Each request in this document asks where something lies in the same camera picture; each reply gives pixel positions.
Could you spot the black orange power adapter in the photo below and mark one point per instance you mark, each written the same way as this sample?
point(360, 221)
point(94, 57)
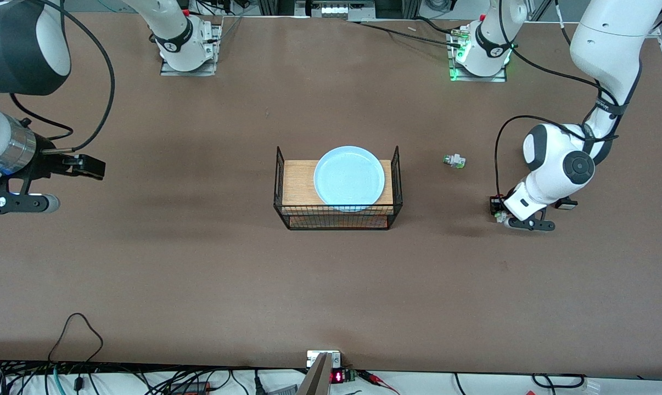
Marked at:
point(191, 388)

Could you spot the green push button switch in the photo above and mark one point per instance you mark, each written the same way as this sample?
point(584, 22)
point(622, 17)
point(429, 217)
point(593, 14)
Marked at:
point(455, 161)

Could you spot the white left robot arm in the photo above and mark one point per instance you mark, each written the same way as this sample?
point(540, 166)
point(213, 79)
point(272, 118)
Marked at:
point(605, 44)

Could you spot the white light bar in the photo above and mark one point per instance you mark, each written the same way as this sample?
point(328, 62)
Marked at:
point(344, 10)

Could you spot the light blue round plate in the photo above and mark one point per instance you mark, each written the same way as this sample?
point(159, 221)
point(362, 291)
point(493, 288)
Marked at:
point(348, 178)

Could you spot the black orange left gripper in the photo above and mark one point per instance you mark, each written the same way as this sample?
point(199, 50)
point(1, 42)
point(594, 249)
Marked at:
point(495, 206)

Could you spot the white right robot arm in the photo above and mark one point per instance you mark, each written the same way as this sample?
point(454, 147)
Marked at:
point(191, 55)

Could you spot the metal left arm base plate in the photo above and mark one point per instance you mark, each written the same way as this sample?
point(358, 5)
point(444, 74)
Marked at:
point(476, 78)

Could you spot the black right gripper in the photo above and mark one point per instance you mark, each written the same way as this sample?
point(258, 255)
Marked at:
point(43, 165)

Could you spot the red push button switch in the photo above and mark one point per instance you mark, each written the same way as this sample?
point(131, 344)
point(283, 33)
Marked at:
point(499, 218)

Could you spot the circuit board red display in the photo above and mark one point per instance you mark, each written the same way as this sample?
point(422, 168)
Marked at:
point(337, 377)

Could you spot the black square push button switch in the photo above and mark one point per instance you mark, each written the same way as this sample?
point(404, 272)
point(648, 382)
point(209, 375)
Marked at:
point(568, 205)

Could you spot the red clip test lead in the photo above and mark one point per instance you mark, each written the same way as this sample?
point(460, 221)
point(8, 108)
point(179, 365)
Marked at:
point(372, 376)

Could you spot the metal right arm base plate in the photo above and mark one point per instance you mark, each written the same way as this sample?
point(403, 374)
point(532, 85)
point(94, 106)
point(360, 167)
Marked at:
point(169, 70)

